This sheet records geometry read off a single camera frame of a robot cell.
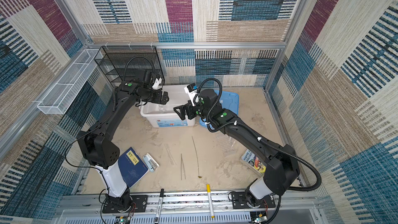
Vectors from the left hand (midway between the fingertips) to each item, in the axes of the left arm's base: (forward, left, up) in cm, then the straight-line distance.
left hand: (161, 95), depth 86 cm
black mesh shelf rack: (+32, +31, -2) cm, 45 cm away
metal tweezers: (-30, -11, -23) cm, 39 cm away
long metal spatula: (-36, -20, -23) cm, 47 cm away
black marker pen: (-49, -2, -22) cm, 54 cm away
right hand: (-12, -12, +4) cm, 17 cm away
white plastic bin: (-8, +2, -8) cm, 11 cm away
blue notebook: (-30, +16, -24) cm, 42 cm away
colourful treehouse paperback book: (-29, -48, -20) cm, 60 cm away
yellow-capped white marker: (-47, -25, -23) cm, 58 cm away
